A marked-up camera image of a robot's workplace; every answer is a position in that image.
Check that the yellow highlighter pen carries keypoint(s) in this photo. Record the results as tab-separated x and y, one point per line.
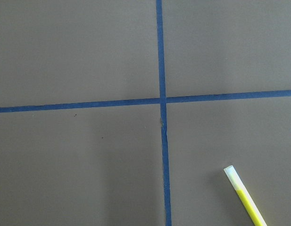
244	196

